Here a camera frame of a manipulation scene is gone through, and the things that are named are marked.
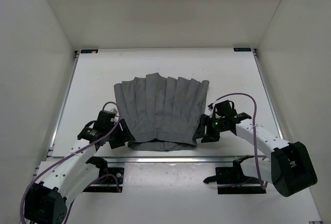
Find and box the left blue corner label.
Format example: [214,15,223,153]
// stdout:
[80,49,98,54]

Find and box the blue corner label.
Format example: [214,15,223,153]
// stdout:
[233,47,252,52]
[80,49,98,54]

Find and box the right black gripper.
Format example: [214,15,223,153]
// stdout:
[193,115,225,143]

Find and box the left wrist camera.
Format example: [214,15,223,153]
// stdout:
[94,110,117,132]

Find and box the right blue corner label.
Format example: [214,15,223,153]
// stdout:
[233,47,252,52]

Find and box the aluminium front rail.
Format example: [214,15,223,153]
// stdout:
[103,156,241,165]

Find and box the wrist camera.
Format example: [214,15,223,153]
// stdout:
[215,100,237,117]
[94,110,117,132]

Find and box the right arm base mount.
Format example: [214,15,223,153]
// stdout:
[203,167,266,195]

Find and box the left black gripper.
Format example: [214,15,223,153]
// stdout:
[107,117,136,148]

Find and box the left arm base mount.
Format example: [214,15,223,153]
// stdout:
[83,162,125,193]

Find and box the grey pleated skirt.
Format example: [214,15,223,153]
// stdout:
[114,73,209,152]

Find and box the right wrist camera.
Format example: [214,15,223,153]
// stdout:
[215,100,237,117]

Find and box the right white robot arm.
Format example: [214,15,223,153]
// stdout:
[194,112,318,197]

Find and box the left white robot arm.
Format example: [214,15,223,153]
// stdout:
[20,118,133,223]

